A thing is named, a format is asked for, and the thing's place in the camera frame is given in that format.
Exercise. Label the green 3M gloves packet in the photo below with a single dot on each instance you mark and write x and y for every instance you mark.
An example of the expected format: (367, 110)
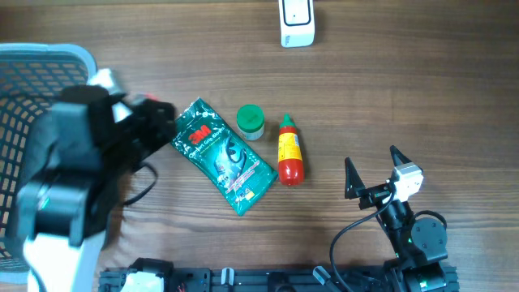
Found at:
(237, 171)

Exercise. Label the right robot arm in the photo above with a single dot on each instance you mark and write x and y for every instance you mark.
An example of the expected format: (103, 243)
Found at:
(419, 240)

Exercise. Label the grey plastic mesh basket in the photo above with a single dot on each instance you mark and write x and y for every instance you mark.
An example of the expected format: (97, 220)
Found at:
(32, 75)

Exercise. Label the white barcode scanner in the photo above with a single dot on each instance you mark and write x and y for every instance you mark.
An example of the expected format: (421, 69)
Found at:
(297, 21)

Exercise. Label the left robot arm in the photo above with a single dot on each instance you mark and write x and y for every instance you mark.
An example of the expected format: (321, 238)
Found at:
(75, 155)

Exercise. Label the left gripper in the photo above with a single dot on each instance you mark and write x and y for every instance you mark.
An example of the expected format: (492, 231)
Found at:
(158, 134)

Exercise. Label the red sauce bottle yellow label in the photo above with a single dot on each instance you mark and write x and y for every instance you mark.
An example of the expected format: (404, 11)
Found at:
(290, 165)

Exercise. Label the green lid jar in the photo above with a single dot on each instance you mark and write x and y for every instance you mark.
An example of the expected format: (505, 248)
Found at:
(250, 121)

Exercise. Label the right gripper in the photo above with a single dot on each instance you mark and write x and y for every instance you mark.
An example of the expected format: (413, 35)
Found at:
(355, 188)

